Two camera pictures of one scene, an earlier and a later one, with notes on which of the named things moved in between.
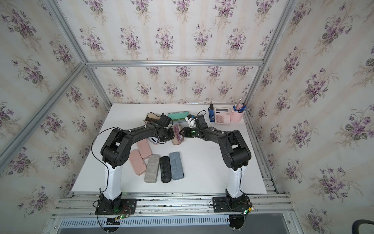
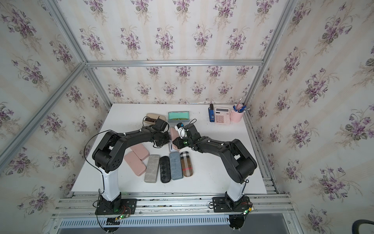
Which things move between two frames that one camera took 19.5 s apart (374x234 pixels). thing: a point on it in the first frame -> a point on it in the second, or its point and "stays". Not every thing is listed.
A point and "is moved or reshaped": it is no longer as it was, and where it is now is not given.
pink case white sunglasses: [154, 140] is moved or reshaped
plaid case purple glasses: [178, 138] -> [186, 164]
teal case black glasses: [177, 166] stays
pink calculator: [222, 115] stays
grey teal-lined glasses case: [178, 117] stays
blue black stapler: [211, 113] stays
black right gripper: [186, 130] -> [178, 141]
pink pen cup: [236, 117] stays
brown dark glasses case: [165, 169] stays
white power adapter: [192, 121] -> [179, 127]
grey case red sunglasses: [152, 168] stays
